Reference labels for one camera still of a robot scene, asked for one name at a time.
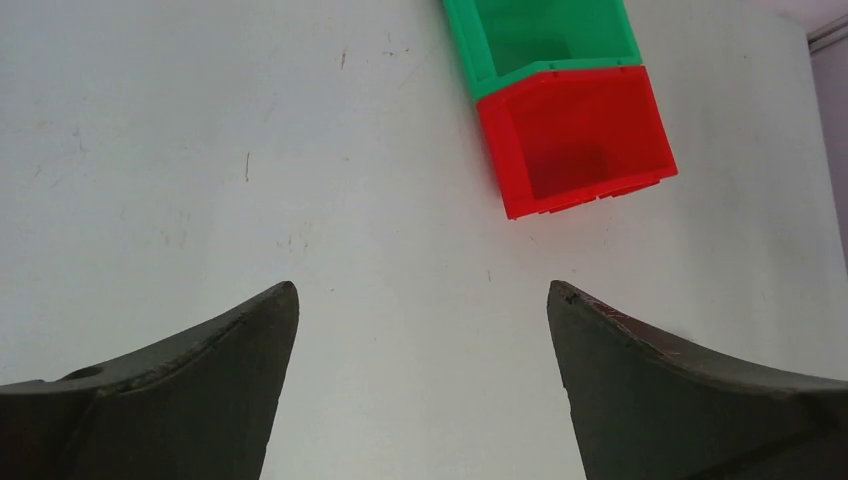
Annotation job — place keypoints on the green plastic bin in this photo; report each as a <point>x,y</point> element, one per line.
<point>502,42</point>

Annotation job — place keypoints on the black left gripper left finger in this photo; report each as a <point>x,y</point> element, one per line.
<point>199,404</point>

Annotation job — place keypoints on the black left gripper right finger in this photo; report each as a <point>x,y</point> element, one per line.
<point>648,404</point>

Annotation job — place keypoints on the red plastic bin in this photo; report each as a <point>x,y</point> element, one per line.
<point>561,139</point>

